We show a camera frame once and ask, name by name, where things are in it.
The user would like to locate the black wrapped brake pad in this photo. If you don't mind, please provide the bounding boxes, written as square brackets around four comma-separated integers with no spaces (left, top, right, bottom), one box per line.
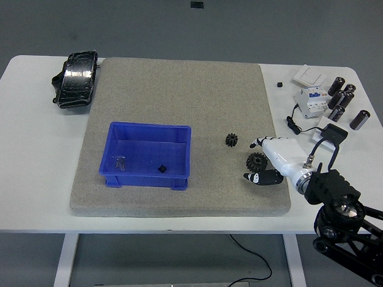
[50,48,100,111]

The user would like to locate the black power adapter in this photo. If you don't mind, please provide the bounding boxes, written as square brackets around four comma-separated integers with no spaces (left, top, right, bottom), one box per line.
[319,122,350,146]

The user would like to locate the black floor cable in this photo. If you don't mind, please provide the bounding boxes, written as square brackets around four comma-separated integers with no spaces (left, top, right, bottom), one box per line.
[227,234,274,287]

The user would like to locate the white circuit breaker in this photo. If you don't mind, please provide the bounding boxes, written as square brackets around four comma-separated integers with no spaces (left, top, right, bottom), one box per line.
[294,84,331,120]

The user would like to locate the small metal screws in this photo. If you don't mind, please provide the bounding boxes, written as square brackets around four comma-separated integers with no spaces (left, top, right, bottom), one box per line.
[113,154,128,172]

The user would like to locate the black adapter cord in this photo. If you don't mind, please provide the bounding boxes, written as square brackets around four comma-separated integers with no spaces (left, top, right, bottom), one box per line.
[285,103,323,136]

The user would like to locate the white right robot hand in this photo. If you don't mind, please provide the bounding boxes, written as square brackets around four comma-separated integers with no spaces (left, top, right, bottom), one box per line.
[242,135,315,188]

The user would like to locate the grey-brown mat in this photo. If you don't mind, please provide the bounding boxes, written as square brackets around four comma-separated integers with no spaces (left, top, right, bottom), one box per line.
[68,55,297,225]

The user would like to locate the small black gear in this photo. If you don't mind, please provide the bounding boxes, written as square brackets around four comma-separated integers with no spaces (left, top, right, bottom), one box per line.
[225,132,240,149]

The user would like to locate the white wall switch plate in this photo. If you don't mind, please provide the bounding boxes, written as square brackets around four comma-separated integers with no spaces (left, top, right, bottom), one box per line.
[292,64,328,88]

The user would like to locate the white table leg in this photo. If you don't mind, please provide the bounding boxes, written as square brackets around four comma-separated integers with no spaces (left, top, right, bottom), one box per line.
[280,234,310,287]
[52,233,79,287]

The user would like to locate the white flat plate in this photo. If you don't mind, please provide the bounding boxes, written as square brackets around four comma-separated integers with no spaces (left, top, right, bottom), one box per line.
[310,115,343,153]

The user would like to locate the large black gear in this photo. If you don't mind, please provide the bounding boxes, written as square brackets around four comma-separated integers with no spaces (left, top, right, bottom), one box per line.
[245,151,269,174]

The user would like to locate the blue plastic box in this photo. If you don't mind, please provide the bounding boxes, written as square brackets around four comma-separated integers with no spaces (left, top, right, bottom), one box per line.
[97,121,192,191]

